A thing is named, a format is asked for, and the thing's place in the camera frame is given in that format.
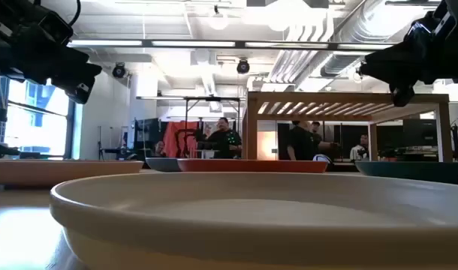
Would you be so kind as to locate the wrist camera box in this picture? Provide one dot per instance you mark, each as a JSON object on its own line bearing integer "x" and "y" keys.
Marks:
{"x": 431, "y": 26}
{"x": 56, "y": 28}

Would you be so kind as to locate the black metal frame stand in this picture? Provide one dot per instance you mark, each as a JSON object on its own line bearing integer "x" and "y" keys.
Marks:
{"x": 214, "y": 99}

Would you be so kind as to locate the cream plate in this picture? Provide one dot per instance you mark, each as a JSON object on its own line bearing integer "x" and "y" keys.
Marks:
{"x": 251, "y": 240}

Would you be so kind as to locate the white globe pendant lamp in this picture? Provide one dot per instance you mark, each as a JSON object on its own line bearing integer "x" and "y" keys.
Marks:
{"x": 218, "y": 20}

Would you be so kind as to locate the orange lit panel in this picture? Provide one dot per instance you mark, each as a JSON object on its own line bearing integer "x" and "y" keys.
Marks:
{"x": 267, "y": 146}

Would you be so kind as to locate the dark teal plate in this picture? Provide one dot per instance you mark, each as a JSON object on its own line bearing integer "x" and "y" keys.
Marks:
{"x": 413, "y": 171}

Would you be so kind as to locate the wooden slatted shelf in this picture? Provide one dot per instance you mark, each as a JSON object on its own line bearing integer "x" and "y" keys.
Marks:
{"x": 345, "y": 98}

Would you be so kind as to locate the red cloth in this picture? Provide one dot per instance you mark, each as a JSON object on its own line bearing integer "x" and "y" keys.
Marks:
{"x": 180, "y": 137}

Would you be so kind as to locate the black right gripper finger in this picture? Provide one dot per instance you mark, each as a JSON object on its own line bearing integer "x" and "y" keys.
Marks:
{"x": 401, "y": 95}
{"x": 377, "y": 69}

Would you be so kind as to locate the orange-red plate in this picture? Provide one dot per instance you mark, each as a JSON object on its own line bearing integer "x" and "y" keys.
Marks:
{"x": 251, "y": 166}

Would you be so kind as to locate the black ceiling spot lamp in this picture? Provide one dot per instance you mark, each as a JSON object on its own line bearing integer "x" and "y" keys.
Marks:
{"x": 119, "y": 70}
{"x": 243, "y": 66}

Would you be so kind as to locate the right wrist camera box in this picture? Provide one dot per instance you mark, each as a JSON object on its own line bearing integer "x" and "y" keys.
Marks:
{"x": 431, "y": 26}

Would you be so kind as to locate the black aluminium table frame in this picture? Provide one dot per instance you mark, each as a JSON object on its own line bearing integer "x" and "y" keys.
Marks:
{"x": 341, "y": 168}

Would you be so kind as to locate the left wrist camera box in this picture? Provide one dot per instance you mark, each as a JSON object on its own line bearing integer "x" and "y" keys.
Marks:
{"x": 56, "y": 28}

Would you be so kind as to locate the silver ventilation duct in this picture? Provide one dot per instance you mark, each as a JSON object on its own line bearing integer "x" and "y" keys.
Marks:
{"x": 364, "y": 26}

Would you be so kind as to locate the black tripod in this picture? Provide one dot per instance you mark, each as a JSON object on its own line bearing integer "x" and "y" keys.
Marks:
{"x": 100, "y": 146}

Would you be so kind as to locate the black monitor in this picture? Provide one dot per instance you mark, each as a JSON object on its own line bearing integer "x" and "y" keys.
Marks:
{"x": 420, "y": 133}

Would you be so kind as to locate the grey-blue plate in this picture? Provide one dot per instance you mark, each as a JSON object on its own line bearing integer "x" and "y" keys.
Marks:
{"x": 161, "y": 165}

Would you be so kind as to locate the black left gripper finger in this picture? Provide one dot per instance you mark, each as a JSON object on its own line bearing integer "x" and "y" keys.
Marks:
{"x": 79, "y": 92}
{"x": 84, "y": 71}

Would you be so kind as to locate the large window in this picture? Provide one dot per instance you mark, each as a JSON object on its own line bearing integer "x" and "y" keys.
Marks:
{"x": 37, "y": 120}

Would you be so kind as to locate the white and blue ball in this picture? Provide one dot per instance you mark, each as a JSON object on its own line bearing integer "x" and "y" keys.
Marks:
{"x": 323, "y": 158}

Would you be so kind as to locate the person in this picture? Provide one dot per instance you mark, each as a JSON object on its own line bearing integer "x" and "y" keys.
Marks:
{"x": 316, "y": 126}
{"x": 302, "y": 142}
{"x": 225, "y": 142}
{"x": 359, "y": 152}
{"x": 159, "y": 150}

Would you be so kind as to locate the long linear ceiling light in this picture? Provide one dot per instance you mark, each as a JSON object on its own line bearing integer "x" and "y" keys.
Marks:
{"x": 191, "y": 43}

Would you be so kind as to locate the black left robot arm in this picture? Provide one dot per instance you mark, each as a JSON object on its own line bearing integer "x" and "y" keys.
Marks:
{"x": 7, "y": 15}

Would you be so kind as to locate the pink plate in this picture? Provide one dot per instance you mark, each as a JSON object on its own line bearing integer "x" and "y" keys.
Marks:
{"x": 64, "y": 172}

